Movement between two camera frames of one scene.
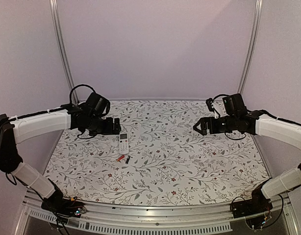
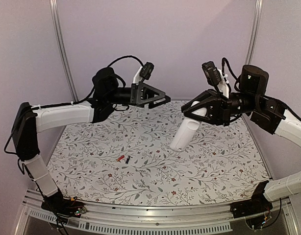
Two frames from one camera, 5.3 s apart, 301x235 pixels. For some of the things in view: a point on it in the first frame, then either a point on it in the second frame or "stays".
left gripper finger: (116, 130) → (147, 93)
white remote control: (123, 143) → (188, 129)
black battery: (127, 159) stays
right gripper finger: (203, 122) → (206, 95)
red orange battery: (120, 158) stays
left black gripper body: (100, 128) → (134, 97)
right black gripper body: (209, 125) → (225, 110)
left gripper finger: (117, 123) → (166, 99)
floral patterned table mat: (157, 158) stays
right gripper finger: (204, 127) → (205, 111)
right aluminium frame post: (259, 5) stays
